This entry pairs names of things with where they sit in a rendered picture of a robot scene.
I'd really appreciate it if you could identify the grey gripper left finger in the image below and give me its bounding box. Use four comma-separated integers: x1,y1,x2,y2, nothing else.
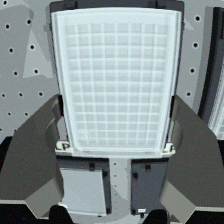
0,94,64,224

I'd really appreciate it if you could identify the white label plate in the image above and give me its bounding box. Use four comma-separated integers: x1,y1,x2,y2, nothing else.
55,140,71,152
163,142,175,154

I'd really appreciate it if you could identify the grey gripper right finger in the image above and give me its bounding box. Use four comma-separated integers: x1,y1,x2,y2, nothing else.
159,95,224,224

